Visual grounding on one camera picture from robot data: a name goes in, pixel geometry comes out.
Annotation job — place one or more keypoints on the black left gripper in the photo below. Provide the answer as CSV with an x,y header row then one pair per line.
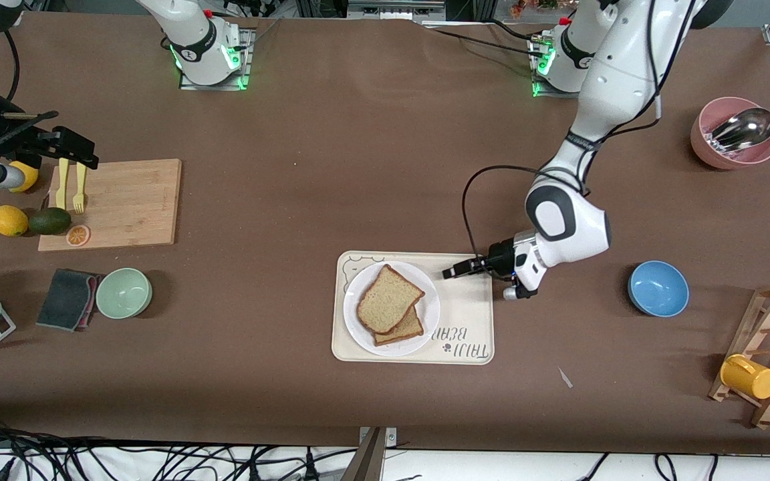
x,y
500,256

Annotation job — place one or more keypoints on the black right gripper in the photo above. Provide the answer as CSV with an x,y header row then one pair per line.
x,y
7,127

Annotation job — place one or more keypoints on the round white plate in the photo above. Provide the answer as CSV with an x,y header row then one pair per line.
x,y
428,314

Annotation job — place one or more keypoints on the brown crust bread slice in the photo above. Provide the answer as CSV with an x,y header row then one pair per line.
x,y
405,331
388,300

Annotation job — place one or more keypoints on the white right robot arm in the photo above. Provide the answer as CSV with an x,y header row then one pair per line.
x,y
191,40

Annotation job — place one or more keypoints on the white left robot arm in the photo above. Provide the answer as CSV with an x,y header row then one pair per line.
x,y
572,227

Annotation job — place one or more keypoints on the yellow plastic knife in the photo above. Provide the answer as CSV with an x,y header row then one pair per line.
x,y
61,190

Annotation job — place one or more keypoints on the yellow plastic fork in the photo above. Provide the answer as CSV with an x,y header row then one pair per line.
x,y
79,194

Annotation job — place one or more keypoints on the cream bear print tray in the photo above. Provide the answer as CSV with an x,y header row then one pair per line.
x,y
465,321

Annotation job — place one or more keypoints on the yellow lemon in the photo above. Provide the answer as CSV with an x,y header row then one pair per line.
x,y
9,220
27,177

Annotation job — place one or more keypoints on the dark green avocado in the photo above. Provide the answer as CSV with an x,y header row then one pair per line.
x,y
49,221

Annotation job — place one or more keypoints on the wooden cutting board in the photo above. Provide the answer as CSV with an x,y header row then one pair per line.
x,y
131,207

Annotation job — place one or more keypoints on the orange slice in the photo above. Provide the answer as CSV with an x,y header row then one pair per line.
x,y
78,235

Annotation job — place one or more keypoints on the small white paper scrap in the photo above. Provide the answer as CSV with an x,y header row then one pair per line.
x,y
565,377

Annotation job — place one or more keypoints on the pink cloth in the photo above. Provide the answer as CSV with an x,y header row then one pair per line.
x,y
93,294

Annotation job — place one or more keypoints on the dark grey sponge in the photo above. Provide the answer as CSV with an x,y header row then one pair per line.
x,y
64,299

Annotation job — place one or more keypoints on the pale green bowl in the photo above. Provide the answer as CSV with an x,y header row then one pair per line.
x,y
123,292

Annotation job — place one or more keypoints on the blue bowl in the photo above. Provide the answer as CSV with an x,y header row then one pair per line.
x,y
658,288

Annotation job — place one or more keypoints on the pink bowl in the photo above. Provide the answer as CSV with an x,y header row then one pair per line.
x,y
702,150

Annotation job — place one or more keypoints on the yellow cup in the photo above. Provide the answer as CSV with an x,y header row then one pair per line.
x,y
749,377

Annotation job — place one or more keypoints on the steel ladle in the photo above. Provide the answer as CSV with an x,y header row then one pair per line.
x,y
749,127

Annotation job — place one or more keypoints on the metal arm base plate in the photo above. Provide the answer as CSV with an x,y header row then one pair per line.
x,y
246,67
536,63

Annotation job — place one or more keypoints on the grey metal bracket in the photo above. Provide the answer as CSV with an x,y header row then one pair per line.
x,y
371,457

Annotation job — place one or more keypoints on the grey metal frame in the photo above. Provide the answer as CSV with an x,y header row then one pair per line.
x,y
395,8

